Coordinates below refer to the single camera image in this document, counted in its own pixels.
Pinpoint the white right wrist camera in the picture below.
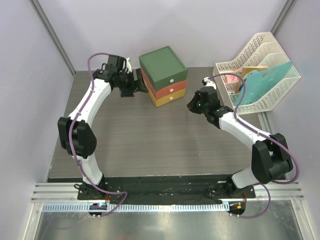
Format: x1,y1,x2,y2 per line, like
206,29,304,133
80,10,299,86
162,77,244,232
202,77,217,90

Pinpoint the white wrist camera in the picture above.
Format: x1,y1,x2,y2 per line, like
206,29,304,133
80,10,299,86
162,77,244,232
202,77,217,90
123,57,133,74

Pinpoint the brown illustrated book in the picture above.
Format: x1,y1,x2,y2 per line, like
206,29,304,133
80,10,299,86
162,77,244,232
235,66,268,94

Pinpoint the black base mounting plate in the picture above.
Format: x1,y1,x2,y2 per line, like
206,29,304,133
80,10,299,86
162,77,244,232
77,181,256,201

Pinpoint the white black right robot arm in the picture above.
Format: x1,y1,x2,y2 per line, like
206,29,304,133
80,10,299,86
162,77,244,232
187,86,293,198

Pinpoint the aluminium front rail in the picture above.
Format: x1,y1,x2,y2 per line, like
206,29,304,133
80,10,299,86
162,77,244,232
31,182,304,216

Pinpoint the green drawer cabinet shell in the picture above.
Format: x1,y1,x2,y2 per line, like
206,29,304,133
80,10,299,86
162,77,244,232
139,46,188,88

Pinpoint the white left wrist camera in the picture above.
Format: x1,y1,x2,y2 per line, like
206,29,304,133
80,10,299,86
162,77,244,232
123,57,133,74

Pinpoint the pink sticky note pad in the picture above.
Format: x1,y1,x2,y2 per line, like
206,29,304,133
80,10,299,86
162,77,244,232
224,74,239,83

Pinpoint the green top drawer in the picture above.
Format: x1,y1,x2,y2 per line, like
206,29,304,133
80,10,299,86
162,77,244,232
153,72,188,90

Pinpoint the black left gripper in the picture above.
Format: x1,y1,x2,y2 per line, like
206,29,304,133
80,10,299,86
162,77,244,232
117,68,148,98

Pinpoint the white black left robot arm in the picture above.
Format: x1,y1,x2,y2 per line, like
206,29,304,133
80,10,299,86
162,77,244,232
57,54,148,200

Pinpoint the red drawer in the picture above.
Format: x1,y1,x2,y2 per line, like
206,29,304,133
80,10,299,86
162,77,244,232
140,68,187,100

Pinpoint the teal plastic folder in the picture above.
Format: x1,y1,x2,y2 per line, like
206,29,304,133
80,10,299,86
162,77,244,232
234,61,293,106

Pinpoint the cream perforated file organizer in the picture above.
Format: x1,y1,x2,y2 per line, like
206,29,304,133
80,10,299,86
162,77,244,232
213,32,301,115

